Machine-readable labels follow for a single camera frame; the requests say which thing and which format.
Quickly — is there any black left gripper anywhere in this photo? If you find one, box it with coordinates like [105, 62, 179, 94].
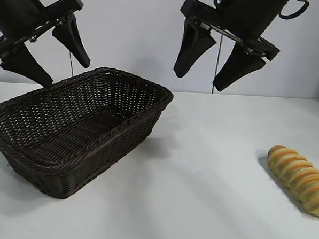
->
[0, 0, 95, 91]

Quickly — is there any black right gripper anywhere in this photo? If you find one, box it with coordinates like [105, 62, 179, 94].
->
[172, 0, 286, 95]

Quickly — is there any dark brown woven basket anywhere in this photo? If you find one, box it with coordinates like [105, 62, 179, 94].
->
[0, 61, 176, 206]

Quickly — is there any long twisted bread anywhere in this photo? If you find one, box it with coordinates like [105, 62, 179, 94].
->
[264, 144, 319, 218]

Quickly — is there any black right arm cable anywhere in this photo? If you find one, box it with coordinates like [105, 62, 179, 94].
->
[278, 0, 310, 21]

